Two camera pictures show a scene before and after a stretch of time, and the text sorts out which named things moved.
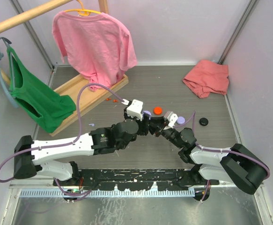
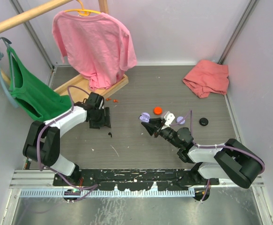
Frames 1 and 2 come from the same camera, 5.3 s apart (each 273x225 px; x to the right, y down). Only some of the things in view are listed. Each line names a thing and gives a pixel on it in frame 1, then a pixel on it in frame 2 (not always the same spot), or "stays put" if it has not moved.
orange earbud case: x=158 y=110 stays put
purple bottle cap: x=180 y=120 stays put
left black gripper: x=143 y=124 -> x=104 y=121
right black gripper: x=156 y=123 stays put
